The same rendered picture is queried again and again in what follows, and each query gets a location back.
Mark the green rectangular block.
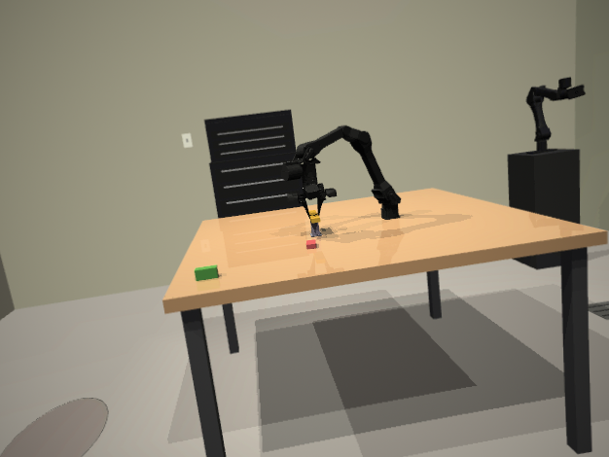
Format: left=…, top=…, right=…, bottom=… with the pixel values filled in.
left=195, top=264, right=219, bottom=281

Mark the yellow bar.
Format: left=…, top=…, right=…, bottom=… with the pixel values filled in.
left=309, top=210, right=320, bottom=223

